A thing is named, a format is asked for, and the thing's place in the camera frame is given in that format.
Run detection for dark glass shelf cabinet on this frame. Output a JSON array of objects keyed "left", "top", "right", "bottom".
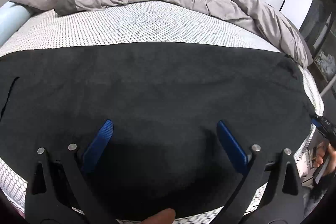
[{"left": 299, "top": 0, "right": 335, "bottom": 91}]

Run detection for person's left hand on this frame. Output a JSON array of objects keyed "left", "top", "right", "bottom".
[{"left": 141, "top": 208, "right": 175, "bottom": 224}]

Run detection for light blue bolster pillow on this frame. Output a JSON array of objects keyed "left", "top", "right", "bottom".
[{"left": 0, "top": 1, "right": 34, "bottom": 46}]

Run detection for black pants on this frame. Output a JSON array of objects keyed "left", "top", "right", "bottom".
[{"left": 1, "top": 42, "right": 315, "bottom": 220}]

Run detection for white honeycomb pattern mattress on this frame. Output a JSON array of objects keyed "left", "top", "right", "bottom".
[{"left": 0, "top": 0, "right": 325, "bottom": 224}]

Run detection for person's right hand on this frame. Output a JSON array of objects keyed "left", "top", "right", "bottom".
[{"left": 314, "top": 140, "right": 336, "bottom": 177}]

